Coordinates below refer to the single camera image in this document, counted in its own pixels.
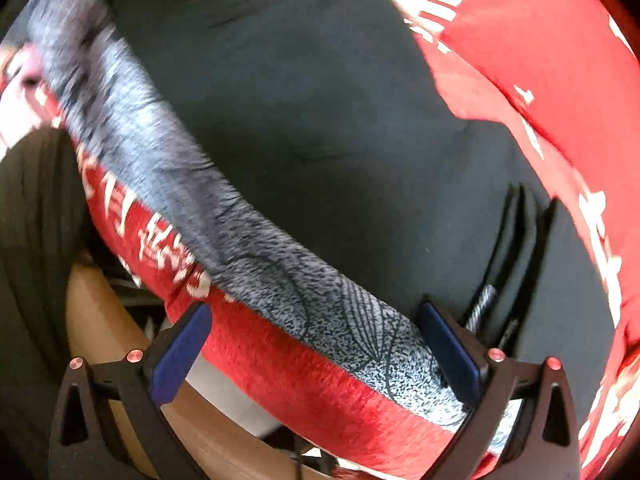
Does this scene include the red printed sofa backrest cover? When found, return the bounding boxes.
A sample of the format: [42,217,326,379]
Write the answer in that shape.
[440,0,640,311]

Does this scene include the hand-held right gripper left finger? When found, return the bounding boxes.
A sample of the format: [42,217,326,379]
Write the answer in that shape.
[47,301,214,480]

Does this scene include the black pants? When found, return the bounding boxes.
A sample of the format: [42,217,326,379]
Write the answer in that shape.
[100,0,618,426]

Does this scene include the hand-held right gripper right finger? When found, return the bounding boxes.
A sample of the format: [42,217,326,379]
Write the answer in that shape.
[418,301,582,480]

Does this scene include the person's dark ribbed clothing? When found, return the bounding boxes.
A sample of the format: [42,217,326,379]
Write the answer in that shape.
[0,127,96,480]

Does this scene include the wooden sofa frame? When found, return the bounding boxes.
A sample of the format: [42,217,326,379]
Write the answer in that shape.
[65,250,331,480]

